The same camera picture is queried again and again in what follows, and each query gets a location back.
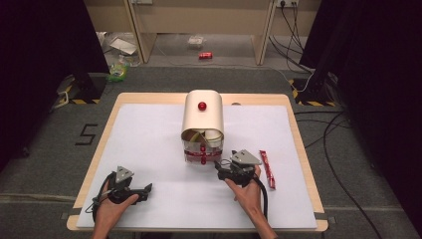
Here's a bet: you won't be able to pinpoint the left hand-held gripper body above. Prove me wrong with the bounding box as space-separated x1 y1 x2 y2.
106 165 149 205

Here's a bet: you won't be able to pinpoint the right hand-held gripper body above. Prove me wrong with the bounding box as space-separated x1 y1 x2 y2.
224 148 263 188

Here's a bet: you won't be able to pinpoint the red snack stick packet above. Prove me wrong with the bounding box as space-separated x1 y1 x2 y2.
258 149 277 190

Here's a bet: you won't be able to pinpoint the cream storage box with drawers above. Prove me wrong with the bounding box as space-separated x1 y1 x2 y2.
180 89 226 166

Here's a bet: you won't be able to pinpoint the person's left hand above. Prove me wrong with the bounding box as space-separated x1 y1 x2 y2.
94 180 140 231

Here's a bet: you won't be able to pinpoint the person's right hand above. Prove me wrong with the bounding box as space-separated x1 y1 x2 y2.
224 164 264 213

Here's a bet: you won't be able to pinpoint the white table mat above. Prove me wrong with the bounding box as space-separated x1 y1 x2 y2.
76 103 318 231

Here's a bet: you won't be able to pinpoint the black stand base hazard tape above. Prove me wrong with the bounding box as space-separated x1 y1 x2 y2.
288 77 336 108
55 73 107 106

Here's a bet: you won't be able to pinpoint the green plastic bag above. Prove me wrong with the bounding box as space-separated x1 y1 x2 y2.
105 59 131 84

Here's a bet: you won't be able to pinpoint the clear plastic package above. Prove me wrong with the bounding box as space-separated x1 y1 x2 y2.
186 35 207 50

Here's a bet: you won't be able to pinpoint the white paper sheet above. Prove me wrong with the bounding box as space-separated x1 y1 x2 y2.
108 36 138 56

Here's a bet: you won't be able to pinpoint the black curtain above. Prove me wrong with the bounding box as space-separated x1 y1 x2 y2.
299 0 422 230
0 0 110 172

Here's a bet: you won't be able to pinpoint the long black floor cable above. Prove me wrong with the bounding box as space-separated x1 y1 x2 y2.
294 111 385 239

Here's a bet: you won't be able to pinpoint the black plugged power cables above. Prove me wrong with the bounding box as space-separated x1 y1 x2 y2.
268 2 317 75

